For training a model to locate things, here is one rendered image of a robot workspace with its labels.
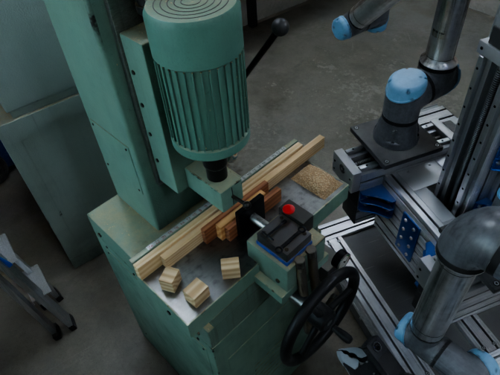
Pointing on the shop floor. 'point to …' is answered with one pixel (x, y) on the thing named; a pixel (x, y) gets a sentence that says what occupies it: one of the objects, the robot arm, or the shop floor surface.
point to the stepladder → (37, 283)
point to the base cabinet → (194, 358)
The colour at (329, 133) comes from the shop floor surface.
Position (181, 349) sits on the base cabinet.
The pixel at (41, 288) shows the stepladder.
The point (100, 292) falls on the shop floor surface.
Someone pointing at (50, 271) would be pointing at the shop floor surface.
